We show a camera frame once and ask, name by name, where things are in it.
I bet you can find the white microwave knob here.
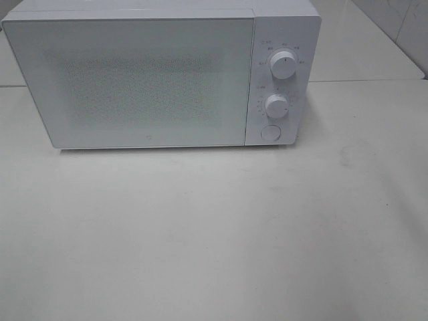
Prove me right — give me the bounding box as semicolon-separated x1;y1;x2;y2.
268;48;298;80
264;94;290;119

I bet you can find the white microwave oven body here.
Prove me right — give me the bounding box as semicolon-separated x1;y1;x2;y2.
1;1;322;146

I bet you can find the round white door release button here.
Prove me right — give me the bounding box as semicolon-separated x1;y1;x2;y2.
261;125;281;142

